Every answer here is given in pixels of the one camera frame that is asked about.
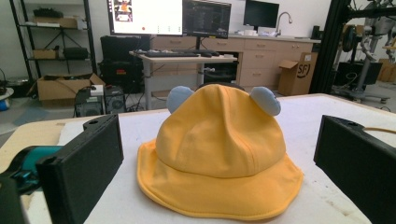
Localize black metal shelf rack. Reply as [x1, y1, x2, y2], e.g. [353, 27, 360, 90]
[8, 0, 98, 82]

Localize small cardboard box on shelf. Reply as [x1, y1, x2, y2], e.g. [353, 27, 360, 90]
[32, 49, 59, 61]

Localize monitor with dark screen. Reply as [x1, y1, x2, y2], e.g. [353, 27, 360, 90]
[182, 0, 233, 40]

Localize black metal frame post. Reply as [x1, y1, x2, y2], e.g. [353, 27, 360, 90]
[309, 0, 396, 95]

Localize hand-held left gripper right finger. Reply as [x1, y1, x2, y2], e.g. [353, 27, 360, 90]
[313, 115, 396, 224]

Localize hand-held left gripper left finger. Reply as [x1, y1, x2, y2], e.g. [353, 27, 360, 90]
[35, 113, 124, 224]

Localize black computer tower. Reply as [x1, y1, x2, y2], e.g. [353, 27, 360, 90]
[74, 86, 105, 119]

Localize black bag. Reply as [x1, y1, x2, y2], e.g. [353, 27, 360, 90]
[63, 47, 90, 61]

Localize black keyboard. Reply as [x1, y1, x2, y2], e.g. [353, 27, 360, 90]
[144, 50, 201, 59]

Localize yellow bucket hat blue ears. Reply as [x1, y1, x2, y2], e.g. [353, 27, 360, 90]
[135, 83, 304, 222]

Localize beige cabinet counter with drawers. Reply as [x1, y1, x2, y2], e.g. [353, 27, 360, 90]
[150, 33, 322, 91]

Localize flat cardboard box on shelf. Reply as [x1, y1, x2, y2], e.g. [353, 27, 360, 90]
[32, 16, 79, 29]

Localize cardboard box with black logo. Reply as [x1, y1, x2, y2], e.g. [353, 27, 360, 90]
[277, 51, 318, 97]

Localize stack of black equipment cases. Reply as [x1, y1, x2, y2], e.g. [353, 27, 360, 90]
[98, 35, 152, 94]

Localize black crate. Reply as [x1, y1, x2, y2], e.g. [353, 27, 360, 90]
[334, 61, 384, 87]

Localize black switched-off monitor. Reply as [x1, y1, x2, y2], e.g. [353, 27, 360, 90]
[243, 0, 280, 30]

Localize orange cable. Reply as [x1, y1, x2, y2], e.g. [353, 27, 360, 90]
[362, 126, 396, 135]

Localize large open cardboard box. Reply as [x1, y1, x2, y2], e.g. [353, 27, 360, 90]
[35, 73, 106, 103]

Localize monitor with white screen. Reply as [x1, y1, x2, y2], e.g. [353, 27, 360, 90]
[106, 0, 184, 36]

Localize curved metal faucet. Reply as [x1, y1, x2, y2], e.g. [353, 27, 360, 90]
[275, 11, 294, 37]

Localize light wooden standing desk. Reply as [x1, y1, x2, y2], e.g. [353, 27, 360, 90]
[129, 50, 238, 110]

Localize blue round container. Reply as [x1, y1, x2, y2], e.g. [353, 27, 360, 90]
[0, 87, 15, 112]

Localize grey machine on wheeled stand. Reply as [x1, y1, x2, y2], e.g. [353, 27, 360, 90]
[332, 0, 396, 105]

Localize white table mat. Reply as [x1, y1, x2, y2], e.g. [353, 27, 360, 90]
[26, 92, 396, 224]

